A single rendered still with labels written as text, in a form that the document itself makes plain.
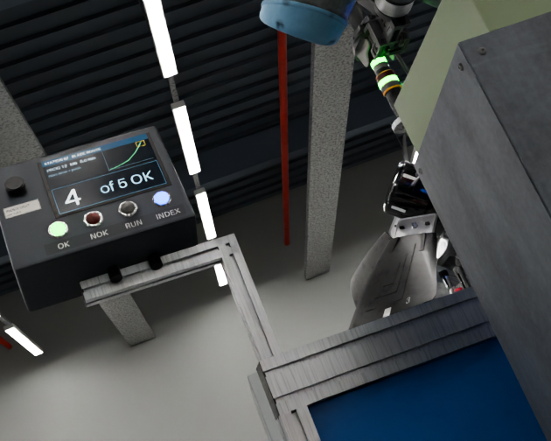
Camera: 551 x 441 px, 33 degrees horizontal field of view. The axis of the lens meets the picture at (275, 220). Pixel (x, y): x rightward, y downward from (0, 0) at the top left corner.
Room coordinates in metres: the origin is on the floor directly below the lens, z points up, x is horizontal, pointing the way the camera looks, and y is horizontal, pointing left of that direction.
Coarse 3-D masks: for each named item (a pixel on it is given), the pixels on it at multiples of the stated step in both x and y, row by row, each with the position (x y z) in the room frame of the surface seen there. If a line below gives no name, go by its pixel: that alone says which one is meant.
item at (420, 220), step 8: (416, 216) 1.84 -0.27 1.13; (424, 216) 1.83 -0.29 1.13; (432, 216) 1.82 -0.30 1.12; (400, 224) 1.85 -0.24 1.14; (408, 224) 1.84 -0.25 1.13; (424, 224) 1.82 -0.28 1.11; (432, 224) 1.81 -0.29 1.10; (400, 232) 1.83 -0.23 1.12; (408, 232) 1.82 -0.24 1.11; (416, 232) 1.81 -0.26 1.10; (424, 232) 1.81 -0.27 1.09; (432, 232) 1.80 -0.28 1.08
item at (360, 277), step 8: (384, 240) 1.98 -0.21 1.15; (376, 248) 2.01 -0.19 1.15; (368, 256) 2.04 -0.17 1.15; (376, 256) 2.01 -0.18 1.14; (360, 264) 2.08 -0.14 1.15; (368, 264) 2.05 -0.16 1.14; (360, 272) 2.09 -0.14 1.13; (368, 272) 2.05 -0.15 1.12; (352, 280) 2.13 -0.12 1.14; (360, 280) 2.09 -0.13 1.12; (352, 288) 2.14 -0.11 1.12; (360, 288) 2.09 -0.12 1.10; (352, 296) 2.14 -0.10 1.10; (360, 296) 2.10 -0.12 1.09
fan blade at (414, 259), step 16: (400, 240) 1.81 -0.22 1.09; (416, 240) 1.79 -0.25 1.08; (432, 240) 1.78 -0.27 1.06; (384, 256) 1.81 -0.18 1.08; (400, 256) 1.78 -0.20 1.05; (416, 256) 1.76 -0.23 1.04; (432, 256) 1.74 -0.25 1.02; (384, 272) 1.78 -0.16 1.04; (400, 272) 1.76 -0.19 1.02; (416, 272) 1.73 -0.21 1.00; (432, 272) 1.71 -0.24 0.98; (368, 288) 1.80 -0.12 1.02; (384, 288) 1.76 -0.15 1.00; (400, 288) 1.73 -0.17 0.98; (416, 288) 1.70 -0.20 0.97; (432, 288) 1.68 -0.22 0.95; (368, 304) 1.77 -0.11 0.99; (384, 304) 1.74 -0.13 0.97; (400, 304) 1.70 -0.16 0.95; (416, 304) 1.67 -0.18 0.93; (352, 320) 1.80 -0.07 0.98; (368, 320) 1.75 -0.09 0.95
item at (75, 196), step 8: (72, 184) 1.19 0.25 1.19; (80, 184) 1.19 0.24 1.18; (56, 192) 1.18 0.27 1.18; (64, 192) 1.19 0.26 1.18; (72, 192) 1.19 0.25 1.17; (80, 192) 1.19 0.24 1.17; (88, 192) 1.19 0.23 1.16; (56, 200) 1.18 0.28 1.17; (64, 200) 1.18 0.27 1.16; (72, 200) 1.18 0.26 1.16; (80, 200) 1.18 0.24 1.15; (88, 200) 1.19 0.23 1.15; (64, 208) 1.18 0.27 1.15; (72, 208) 1.18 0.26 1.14; (80, 208) 1.18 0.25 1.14
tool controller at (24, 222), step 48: (96, 144) 1.22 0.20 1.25; (144, 144) 1.23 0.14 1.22; (0, 192) 1.17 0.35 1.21; (48, 192) 1.18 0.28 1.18; (96, 192) 1.19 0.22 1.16; (144, 192) 1.20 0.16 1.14; (48, 240) 1.16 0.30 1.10; (96, 240) 1.17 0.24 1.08; (144, 240) 1.20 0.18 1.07; (192, 240) 1.25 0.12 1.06; (48, 288) 1.20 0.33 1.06
